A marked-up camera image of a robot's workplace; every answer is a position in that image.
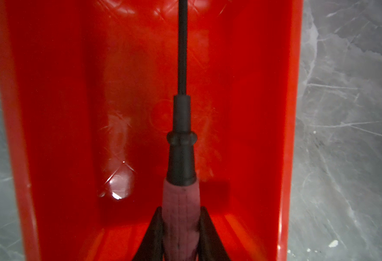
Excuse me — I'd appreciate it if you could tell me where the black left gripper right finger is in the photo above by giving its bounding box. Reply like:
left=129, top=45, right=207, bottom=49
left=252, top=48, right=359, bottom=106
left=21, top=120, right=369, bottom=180
left=198, top=207, right=231, bottom=261

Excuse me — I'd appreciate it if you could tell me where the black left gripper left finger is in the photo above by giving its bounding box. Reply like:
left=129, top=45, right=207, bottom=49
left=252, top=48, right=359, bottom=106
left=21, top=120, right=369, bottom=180
left=132, top=207, right=164, bottom=261

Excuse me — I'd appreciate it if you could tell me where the pink handled screwdriver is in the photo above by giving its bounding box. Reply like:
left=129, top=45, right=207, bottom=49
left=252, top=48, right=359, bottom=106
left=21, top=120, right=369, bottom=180
left=162, top=1, right=200, bottom=261

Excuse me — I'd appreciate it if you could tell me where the red plastic bin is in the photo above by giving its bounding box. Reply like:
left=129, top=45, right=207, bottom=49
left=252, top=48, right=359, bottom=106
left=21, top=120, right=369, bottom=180
left=0, top=1, right=303, bottom=261

